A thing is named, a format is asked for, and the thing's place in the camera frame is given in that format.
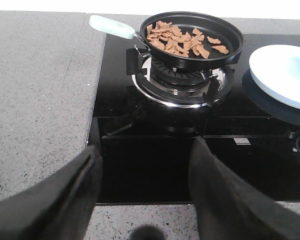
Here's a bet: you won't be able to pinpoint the wire pan support ring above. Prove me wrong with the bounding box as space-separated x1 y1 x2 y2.
133 44 152 57

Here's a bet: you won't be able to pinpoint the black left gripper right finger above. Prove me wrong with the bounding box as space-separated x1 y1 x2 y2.
188 137 300 240

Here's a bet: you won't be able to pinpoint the left gas burner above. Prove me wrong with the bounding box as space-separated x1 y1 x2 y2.
131 56 228 108

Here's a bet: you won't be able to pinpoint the left black pan support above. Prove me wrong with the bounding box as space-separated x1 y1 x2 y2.
125 44 236 108

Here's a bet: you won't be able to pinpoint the black glass cooktop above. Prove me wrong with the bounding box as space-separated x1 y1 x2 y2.
88 34 300 206

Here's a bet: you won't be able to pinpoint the light blue plate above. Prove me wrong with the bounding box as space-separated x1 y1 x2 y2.
248 44 300 110

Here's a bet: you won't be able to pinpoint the brown meat slices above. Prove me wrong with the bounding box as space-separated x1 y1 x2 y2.
146 20 229 59

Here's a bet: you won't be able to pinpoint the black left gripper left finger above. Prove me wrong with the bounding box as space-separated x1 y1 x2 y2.
0 145 103 240

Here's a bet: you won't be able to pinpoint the black frying pan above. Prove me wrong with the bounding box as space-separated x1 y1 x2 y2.
89 12 244 72

